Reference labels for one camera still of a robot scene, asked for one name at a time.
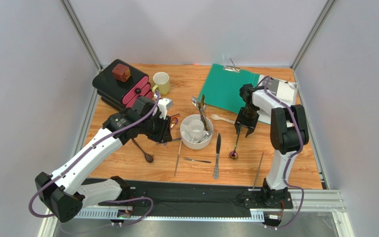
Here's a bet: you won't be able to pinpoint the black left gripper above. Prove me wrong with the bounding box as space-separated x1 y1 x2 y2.
140 112 173 144

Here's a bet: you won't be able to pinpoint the iridescent blue purple spoon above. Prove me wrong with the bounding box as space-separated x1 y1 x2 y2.
229 127 241 160

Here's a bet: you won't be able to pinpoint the silver spoon dark handle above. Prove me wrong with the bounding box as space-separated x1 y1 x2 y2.
190 96 209 131

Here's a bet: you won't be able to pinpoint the gold spoon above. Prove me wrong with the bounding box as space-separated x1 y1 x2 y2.
199 94 210 131

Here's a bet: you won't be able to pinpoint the silver table knife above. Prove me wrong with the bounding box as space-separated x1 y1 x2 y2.
213 133 222 180

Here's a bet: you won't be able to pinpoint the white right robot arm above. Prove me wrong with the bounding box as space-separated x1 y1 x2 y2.
234 84 309 207

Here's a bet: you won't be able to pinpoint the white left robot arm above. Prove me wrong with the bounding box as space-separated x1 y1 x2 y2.
34 97 173 223

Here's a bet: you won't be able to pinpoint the silver utensils in holder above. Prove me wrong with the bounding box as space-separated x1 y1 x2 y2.
197 130 213 144

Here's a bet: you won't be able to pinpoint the white divided utensil holder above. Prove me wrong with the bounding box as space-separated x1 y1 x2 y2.
180 114 213 150

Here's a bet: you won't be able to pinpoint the white plastic spoon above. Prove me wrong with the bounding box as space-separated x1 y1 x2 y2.
211 114 234 124

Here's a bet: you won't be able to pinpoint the dark brown wooden spoon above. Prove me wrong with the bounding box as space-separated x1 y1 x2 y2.
132 139 154 163

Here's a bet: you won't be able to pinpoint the small silver fork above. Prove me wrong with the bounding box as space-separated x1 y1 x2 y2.
184 158 212 163

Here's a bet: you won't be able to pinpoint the green clipboard folder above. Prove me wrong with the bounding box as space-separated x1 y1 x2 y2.
198 64 260 114

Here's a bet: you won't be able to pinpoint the pale yellow mug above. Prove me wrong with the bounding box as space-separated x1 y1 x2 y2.
152 72 170 95

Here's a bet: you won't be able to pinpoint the setup guide booklet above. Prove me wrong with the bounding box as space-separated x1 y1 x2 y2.
258 75 298 124

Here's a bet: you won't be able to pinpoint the black pink drawer box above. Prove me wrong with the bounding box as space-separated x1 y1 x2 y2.
92 59 153 111

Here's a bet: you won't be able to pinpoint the red brown cube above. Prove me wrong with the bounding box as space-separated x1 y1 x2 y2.
112 64 131 82

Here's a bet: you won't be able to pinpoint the iridescent ornate handle utensil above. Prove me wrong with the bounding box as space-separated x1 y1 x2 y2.
170 117 179 129

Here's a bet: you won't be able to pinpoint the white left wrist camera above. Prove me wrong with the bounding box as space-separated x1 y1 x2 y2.
157 98 173 119

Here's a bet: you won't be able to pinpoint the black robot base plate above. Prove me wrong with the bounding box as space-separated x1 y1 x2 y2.
125 180 293 218

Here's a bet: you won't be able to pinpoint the aluminium frame rail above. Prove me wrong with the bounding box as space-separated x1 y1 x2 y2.
45 179 353 236

